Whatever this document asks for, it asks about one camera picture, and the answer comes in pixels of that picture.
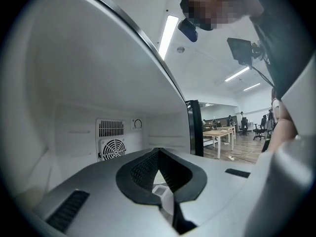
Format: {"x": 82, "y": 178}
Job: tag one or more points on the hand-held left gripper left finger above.
{"x": 103, "y": 181}

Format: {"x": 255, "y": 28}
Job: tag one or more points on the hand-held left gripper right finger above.
{"x": 217, "y": 181}

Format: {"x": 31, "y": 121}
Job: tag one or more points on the black mini fridge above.
{"x": 86, "y": 70}

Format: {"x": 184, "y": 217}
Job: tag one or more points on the person's right forearm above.
{"x": 281, "y": 132}

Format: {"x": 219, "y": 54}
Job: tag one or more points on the white power strip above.
{"x": 231, "y": 158}

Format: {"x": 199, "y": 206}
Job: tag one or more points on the white-legged wooden table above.
{"x": 217, "y": 133}
{"x": 228, "y": 127}

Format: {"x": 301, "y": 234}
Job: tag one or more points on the black mesh office chair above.
{"x": 260, "y": 128}
{"x": 244, "y": 126}

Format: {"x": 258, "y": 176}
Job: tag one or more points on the long ceiling light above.
{"x": 237, "y": 73}
{"x": 251, "y": 87}
{"x": 168, "y": 37}

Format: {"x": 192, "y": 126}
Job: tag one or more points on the black chest monitor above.
{"x": 240, "y": 52}

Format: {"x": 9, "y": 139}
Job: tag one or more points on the round smoke detector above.
{"x": 180, "y": 49}

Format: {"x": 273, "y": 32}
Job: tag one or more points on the person's black clothing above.
{"x": 291, "y": 33}

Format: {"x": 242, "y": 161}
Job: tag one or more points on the person's head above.
{"x": 222, "y": 4}

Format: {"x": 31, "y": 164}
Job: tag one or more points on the black head camera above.
{"x": 188, "y": 29}

